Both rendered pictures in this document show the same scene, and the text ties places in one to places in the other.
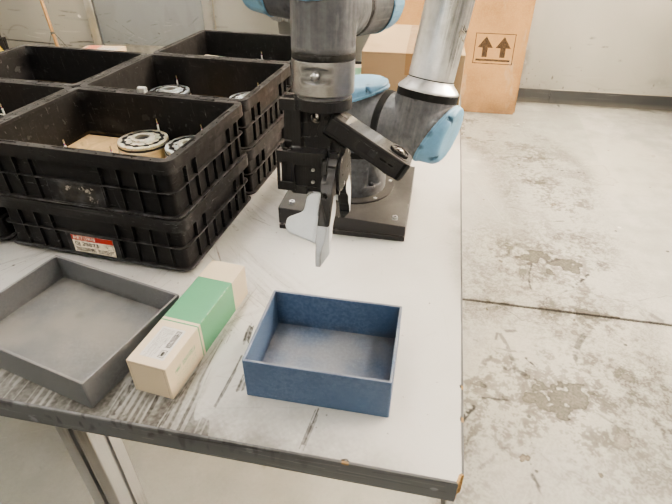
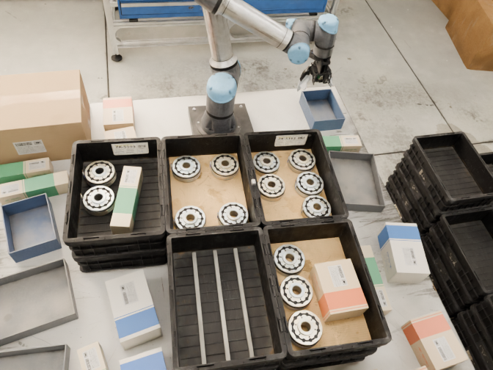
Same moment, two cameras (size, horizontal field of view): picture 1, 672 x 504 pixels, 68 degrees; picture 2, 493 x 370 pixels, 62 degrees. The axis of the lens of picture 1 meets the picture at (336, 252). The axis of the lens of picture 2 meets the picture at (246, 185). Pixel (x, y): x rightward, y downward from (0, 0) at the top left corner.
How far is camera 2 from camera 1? 2.04 m
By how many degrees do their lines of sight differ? 78
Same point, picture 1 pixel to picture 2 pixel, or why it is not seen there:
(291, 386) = (338, 113)
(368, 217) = (245, 114)
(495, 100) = not seen: outside the picture
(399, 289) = (274, 105)
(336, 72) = not seen: hidden behind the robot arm
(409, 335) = (295, 100)
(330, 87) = not seen: hidden behind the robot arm
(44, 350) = (364, 186)
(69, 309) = (346, 192)
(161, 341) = (351, 141)
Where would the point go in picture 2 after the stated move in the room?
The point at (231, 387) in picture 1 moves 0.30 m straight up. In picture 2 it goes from (341, 133) to (362, 82)
